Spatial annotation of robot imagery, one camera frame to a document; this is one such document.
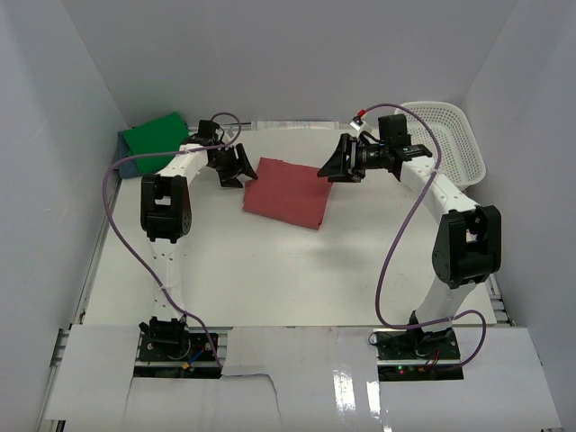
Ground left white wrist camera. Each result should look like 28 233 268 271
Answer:
216 126 238 144

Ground red t-shirt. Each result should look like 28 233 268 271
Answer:
243 157 332 230

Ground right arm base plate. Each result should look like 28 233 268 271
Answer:
368 328 464 383

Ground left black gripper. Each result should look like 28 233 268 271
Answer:
209 143 257 189

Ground green folded t-shirt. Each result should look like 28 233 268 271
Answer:
133 112 189 174

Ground white paper sheets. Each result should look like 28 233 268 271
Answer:
250 121 339 131

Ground white plastic basket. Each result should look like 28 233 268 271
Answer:
402 101 486 190

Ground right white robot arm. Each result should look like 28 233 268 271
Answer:
318 112 501 359

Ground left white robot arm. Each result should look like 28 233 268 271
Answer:
140 118 257 359

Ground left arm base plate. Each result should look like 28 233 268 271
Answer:
133 331 221 380

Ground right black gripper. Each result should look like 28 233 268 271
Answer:
318 133 389 184

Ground blue folded t-shirt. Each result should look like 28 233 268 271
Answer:
114 129 148 179

